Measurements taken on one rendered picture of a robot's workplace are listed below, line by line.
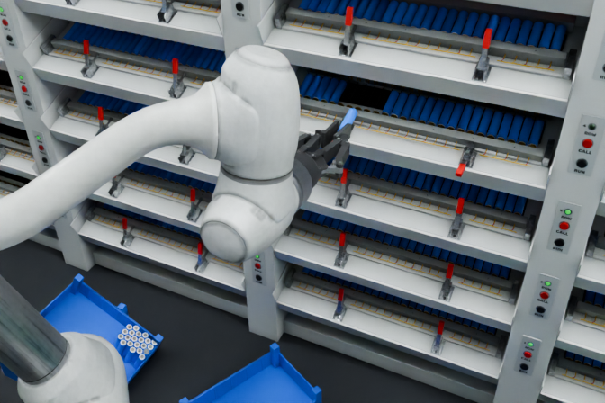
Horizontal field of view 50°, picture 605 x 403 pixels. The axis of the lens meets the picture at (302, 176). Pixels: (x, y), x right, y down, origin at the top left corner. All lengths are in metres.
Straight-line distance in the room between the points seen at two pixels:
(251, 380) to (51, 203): 1.10
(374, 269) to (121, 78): 0.79
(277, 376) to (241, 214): 1.04
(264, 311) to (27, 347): 0.80
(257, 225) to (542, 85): 0.62
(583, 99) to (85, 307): 1.41
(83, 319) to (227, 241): 1.14
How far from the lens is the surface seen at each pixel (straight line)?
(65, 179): 0.87
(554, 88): 1.25
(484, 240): 1.46
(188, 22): 1.49
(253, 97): 0.81
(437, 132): 1.36
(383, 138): 1.39
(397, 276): 1.61
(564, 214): 1.35
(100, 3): 1.65
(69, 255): 2.27
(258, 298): 1.84
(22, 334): 1.24
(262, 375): 1.86
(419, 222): 1.48
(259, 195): 0.87
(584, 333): 1.59
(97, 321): 1.97
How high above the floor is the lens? 1.47
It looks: 35 degrees down
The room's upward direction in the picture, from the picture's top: 1 degrees counter-clockwise
